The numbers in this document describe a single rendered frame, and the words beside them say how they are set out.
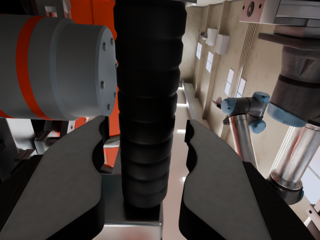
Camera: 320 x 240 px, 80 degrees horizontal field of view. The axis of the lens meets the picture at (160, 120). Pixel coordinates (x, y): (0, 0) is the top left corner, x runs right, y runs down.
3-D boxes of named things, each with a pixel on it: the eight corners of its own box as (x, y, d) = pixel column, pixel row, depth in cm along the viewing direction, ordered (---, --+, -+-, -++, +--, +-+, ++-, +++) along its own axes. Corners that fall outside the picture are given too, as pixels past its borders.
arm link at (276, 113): (301, 88, 50) (282, 133, 57) (340, 87, 53) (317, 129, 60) (268, 75, 60) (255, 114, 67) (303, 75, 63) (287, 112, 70)
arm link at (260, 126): (270, 119, 90) (264, 135, 94) (255, 109, 100) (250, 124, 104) (255, 120, 88) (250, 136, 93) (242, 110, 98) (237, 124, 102)
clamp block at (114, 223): (33, 222, 13) (50, 262, 16) (164, 224, 14) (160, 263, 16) (64, 170, 18) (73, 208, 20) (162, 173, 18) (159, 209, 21)
